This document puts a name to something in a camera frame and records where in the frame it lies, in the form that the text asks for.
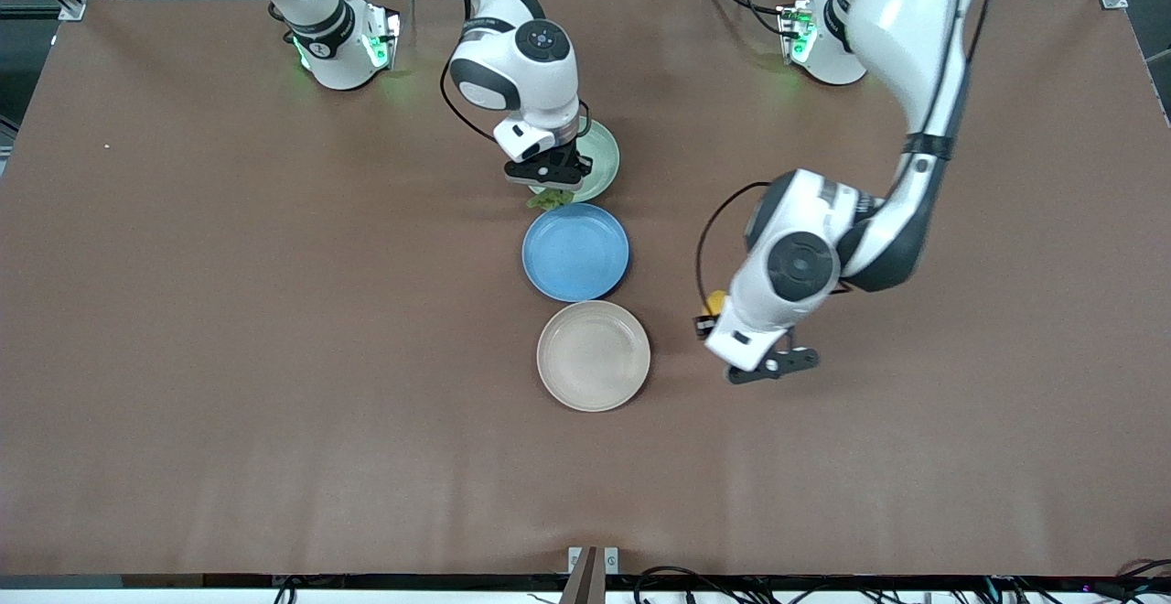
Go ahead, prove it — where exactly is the light green round plate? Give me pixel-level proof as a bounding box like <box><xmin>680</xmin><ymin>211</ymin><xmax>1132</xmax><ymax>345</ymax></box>
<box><xmin>529</xmin><ymin>117</ymin><xmax>621</xmax><ymax>204</ymax></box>

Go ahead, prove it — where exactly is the beige round plate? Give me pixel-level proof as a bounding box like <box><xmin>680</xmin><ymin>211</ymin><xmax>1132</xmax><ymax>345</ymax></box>
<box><xmin>536</xmin><ymin>300</ymin><xmax>651</xmax><ymax>413</ymax></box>

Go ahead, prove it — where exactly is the blue round plate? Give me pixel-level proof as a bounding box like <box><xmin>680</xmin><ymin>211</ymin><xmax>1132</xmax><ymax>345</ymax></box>
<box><xmin>521</xmin><ymin>202</ymin><xmax>630</xmax><ymax>303</ymax></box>

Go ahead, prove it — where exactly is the brown table cover sheet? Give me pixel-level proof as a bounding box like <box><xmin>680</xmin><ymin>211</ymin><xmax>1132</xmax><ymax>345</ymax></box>
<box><xmin>0</xmin><ymin>0</ymin><xmax>1171</xmax><ymax>577</ymax></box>

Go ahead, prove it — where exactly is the black left arm base cable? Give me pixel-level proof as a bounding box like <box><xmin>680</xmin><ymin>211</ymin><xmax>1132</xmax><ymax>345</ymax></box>
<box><xmin>718</xmin><ymin>0</ymin><xmax>790</xmax><ymax>38</ymax></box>

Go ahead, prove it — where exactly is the white metal bracket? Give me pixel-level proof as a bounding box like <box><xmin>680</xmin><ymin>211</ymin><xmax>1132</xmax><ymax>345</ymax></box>
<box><xmin>560</xmin><ymin>545</ymin><xmax>620</xmax><ymax>604</ymax></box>

